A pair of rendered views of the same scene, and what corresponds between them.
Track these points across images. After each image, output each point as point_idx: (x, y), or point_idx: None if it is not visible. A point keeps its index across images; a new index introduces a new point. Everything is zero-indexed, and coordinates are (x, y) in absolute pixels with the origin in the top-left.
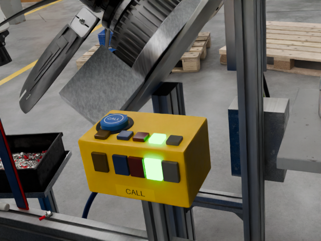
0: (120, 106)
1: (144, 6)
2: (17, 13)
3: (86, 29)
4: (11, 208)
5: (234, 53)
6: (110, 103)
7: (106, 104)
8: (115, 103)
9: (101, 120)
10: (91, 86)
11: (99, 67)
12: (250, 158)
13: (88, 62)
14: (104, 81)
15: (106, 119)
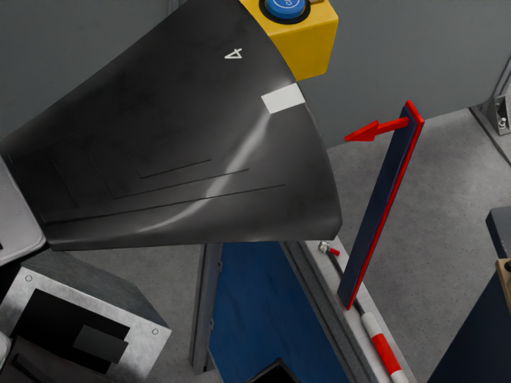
0: (82, 261)
1: None
2: (303, 96)
3: None
4: (358, 320)
5: None
6: (93, 270)
7: (103, 276)
8: (85, 265)
9: (299, 9)
10: (105, 289)
11: (65, 275)
12: None
13: (77, 287)
14: (74, 272)
15: (293, 4)
